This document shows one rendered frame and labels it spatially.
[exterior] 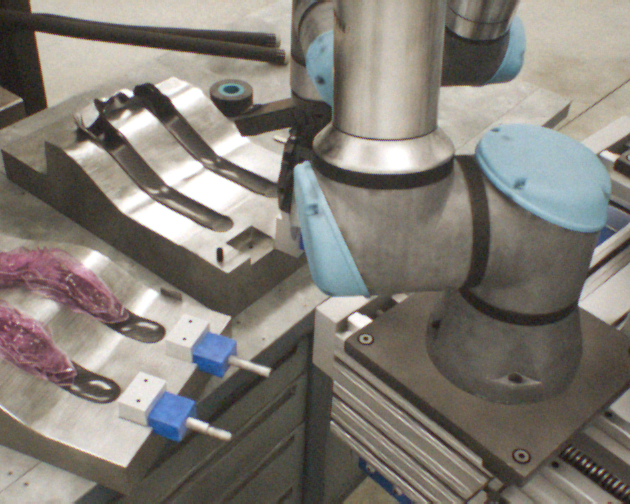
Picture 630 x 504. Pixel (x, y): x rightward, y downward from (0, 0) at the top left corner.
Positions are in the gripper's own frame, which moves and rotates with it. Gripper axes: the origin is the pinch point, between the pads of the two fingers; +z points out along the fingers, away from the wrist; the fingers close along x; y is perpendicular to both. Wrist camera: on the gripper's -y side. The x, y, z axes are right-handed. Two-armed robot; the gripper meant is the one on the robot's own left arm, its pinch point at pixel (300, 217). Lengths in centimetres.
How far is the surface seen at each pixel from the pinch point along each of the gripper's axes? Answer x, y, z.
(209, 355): -20.5, -0.2, 8.1
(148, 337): -20.7, -9.6, 10.1
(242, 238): -0.4, -9.1, 7.4
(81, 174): -4.4, -34.6, 4.3
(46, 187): -3.0, -44.1, 11.5
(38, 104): 39, -91, 34
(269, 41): 60, -44, 13
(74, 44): 149, -192, 96
